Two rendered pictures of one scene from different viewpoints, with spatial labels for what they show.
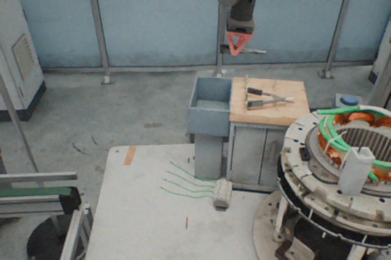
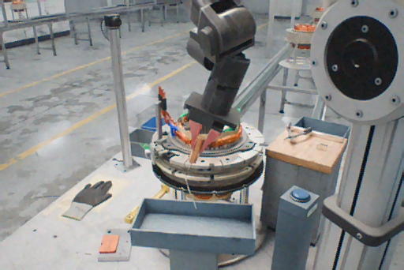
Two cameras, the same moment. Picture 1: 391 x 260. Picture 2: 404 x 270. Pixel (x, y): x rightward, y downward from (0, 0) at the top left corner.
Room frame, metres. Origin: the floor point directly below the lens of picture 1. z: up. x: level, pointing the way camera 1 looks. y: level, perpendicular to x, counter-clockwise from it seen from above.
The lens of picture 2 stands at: (0.89, -1.13, 1.52)
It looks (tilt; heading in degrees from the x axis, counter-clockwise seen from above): 26 degrees down; 116
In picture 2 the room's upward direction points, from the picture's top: straight up
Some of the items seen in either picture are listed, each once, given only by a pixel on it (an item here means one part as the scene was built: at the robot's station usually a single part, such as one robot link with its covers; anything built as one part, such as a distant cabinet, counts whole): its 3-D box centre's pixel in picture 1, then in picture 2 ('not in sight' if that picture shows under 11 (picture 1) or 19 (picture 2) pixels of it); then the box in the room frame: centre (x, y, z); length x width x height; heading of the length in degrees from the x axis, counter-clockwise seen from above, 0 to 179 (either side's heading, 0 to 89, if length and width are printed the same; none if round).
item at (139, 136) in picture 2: not in sight; (144, 144); (0.05, -0.02, 0.82); 0.16 x 0.14 x 0.07; 4
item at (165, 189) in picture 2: not in sight; (147, 201); (0.30, -0.35, 0.80); 0.22 x 0.04 x 0.03; 87
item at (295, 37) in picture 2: not in sight; (302, 48); (0.37, 1.94, 0.94); 0.39 x 0.39 x 0.30
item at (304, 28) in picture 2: not in sight; (304, 36); (0.37, 1.94, 1.05); 0.22 x 0.22 x 0.20
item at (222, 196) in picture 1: (222, 193); not in sight; (0.67, -0.08, 0.80); 0.10 x 0.05 x 0.04; 168
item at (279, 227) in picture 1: (285, 205); not in sight; (0.54, -0.22, 0.91); 0.02 x 0.02 x 0.21
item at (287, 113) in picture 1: (268, 100); (307, 147); (0.78, -0.19, 1.05); 0.20 x 0.19 x 0.02; 83
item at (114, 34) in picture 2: not in sight; (121, 103); (0.06, -0.16, 1.07); 0.03 x 0.03 x 0.57; 69
